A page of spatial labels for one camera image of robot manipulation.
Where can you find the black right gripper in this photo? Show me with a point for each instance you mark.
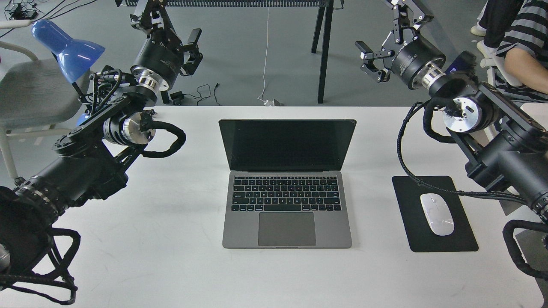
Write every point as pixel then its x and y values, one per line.
pixel 404 53

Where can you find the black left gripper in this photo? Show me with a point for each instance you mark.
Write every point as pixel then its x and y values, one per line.
pixel 163 55

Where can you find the grey laptop computer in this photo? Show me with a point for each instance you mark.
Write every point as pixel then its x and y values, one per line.
pixel 285 185

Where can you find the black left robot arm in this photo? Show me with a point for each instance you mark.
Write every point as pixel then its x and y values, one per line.
pixel 93 158

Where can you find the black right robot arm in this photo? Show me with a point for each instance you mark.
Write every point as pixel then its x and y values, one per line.
pixel 505 147

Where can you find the black table legs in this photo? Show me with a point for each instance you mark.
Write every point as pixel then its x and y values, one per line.
pixel 323 24

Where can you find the blue desk lamp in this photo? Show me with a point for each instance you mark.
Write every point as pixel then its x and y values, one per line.
pixel 74 56

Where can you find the person in striped shirt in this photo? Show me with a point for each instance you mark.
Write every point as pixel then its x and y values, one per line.
pixel 516 33

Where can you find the grey office chair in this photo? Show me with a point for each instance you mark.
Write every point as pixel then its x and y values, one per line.
pixel 35 97

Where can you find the white computer mouse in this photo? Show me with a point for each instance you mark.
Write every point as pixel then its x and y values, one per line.
pixel 437 214

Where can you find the black mouse pad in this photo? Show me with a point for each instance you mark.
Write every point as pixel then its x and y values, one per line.
pixel 420 237

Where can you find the black power adapter with cable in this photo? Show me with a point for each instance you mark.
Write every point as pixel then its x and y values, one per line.
pixel 177 98

